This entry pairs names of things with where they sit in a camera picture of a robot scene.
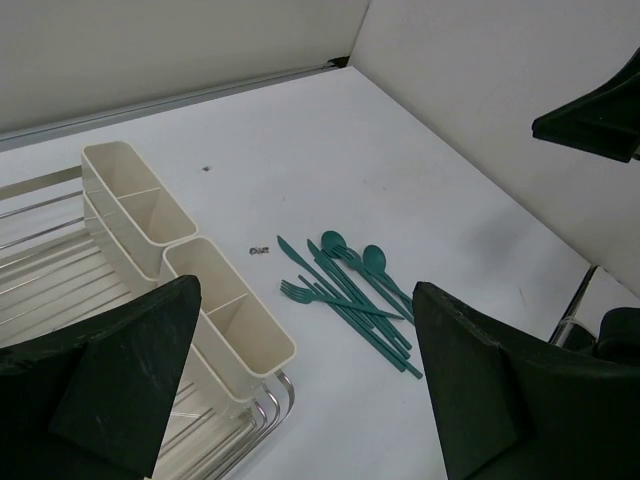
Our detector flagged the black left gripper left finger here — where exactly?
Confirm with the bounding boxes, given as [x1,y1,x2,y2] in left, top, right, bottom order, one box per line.
[1,275,202,478]

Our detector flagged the cream utensil holder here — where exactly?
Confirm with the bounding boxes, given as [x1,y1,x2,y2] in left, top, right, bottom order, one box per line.
[81,141,198,278]
[159,236,297,401]

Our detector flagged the cream utensil holder near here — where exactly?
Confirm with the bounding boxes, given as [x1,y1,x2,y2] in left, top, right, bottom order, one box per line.
[159,236,297,401]

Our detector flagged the cream utensil holder far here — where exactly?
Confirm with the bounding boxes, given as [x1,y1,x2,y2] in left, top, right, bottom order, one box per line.
[81,141,198,278]

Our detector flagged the small metal screw debris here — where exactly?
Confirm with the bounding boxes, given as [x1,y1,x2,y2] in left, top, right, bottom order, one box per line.
[249,246,270,255]

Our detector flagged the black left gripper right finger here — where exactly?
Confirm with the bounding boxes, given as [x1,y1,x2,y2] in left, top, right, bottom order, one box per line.
[413,282,639,479]

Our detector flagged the teal plastic spoon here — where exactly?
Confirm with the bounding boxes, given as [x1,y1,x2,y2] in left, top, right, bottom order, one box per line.
[321,230,414,325]
[362,244,413,314]

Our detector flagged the metal wire dish rack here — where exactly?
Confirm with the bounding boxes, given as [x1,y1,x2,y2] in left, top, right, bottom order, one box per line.
[1,168,293,479]

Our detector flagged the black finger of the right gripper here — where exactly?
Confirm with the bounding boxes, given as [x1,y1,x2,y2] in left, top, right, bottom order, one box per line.
[532,53,639,163]

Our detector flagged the teal plastic fork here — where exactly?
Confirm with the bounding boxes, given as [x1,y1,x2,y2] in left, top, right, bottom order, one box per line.
[279,280,402,319]
[330,245,413,321]

